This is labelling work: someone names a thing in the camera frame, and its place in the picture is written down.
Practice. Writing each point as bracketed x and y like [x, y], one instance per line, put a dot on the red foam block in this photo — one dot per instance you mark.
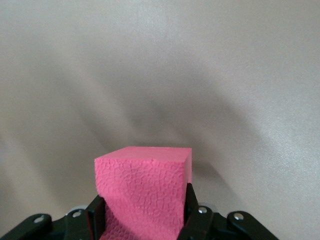
[147, 190]

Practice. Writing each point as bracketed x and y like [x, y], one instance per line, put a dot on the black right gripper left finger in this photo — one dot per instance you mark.
[90, 220]

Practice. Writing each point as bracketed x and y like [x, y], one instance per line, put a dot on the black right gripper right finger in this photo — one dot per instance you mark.
[197, 220]

